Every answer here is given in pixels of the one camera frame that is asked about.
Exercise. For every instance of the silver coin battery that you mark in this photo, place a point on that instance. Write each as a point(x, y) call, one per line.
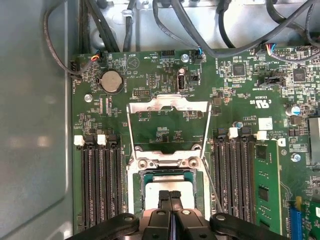
point(111, 82)

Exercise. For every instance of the black open PC case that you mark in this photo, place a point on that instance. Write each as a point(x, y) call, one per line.
point(32, 125)

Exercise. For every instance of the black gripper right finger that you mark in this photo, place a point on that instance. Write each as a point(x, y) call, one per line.
point(185, 225)

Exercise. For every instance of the silver square CPU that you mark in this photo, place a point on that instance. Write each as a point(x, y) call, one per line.
point(155, 192)

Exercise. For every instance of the grey chipset heatsink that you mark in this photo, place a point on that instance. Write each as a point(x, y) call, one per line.
point(315, 140)

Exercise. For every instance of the internal USB port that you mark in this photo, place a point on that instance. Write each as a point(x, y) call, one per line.
point(181, 82)

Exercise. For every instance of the metal socket cover frame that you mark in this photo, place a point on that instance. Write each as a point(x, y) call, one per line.
point(155, 102)

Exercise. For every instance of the silver blue capacitor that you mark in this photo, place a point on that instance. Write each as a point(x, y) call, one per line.
point(295, 110)
point(237, 124)

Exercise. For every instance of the blue expansion slot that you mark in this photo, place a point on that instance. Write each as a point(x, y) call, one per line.
point(295, 220)

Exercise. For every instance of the green RAM stick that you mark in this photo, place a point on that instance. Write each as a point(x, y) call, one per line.
point(267, 175)

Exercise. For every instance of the green motherboard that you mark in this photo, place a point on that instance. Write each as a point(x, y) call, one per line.
point(150, 70)

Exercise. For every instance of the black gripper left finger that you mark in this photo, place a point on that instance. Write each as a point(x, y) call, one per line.
point(160, 225)

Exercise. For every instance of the silver motherboard screw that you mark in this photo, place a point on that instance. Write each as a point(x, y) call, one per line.
point(296, 157)
point(88, 98)
point(185, 58)

